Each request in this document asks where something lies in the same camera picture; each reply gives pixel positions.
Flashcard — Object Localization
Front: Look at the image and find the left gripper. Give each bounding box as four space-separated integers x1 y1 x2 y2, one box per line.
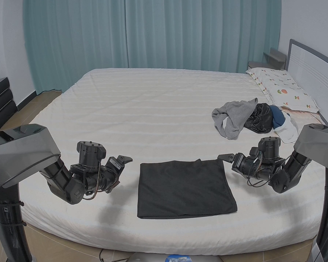
102 154 133 194

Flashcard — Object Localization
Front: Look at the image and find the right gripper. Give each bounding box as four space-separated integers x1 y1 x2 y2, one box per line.
217 153 251 176

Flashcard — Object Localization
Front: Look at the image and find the black T-shirt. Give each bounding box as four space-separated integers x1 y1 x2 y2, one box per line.
137 158 238 220

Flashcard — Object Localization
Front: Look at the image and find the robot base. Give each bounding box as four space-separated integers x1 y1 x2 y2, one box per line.
130 253 198 262

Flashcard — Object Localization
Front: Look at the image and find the grey garment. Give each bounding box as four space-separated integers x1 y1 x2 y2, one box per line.
211 98 259 140

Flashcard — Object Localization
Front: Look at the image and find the black shiny garment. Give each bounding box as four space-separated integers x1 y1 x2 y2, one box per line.
243 103 274 134

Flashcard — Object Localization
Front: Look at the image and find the dark blue garment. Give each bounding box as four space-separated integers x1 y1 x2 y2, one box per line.
269 105 288 129

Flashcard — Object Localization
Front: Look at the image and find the white garment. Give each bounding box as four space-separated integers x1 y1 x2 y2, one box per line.
275 116 299 144

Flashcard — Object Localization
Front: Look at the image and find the bed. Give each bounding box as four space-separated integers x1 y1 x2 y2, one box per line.
16 39 328 256

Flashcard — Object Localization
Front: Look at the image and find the white printed pillow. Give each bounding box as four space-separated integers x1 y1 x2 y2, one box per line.
245 67 321 113

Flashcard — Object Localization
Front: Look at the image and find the grey bedside table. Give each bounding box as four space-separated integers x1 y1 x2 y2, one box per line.
247 47 287 70

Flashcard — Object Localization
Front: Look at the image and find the blue-green curtain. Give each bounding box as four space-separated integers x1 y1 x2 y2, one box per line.
23 0 129 93
125 0 281 73

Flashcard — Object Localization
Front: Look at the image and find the black chest of drawers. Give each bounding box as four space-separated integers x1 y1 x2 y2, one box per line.
0 77 17 132

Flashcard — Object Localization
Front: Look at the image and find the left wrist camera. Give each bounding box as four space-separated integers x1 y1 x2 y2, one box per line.
77 140 107 172

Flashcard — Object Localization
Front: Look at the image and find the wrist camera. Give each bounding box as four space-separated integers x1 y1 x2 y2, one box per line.
77 140 107 172
258 137 281 160

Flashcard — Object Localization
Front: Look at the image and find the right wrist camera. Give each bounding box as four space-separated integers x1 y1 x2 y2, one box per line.
258 137 281 160

